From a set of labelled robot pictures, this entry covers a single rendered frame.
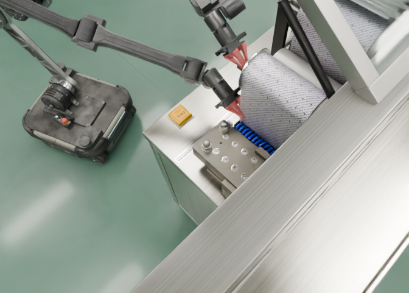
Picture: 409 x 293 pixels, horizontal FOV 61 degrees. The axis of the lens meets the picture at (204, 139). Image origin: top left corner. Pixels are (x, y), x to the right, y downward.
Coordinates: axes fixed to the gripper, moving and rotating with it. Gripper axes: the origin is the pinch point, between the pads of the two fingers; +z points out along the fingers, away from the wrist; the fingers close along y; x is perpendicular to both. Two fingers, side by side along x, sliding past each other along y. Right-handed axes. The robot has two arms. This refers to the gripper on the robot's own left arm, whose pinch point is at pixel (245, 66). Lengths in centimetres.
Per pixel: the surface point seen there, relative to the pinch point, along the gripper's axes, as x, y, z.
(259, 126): -3.1, 6.6, 19.4
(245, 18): -158, -123, -6
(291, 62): 6.7, -10.8, 7.6
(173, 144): -33.7, 26.3, 11.2
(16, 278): -134, 125, 32
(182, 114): -35.6, 15.0, 4.5
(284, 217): 60, 44, 9
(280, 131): 6.6, 6.8, 22.1
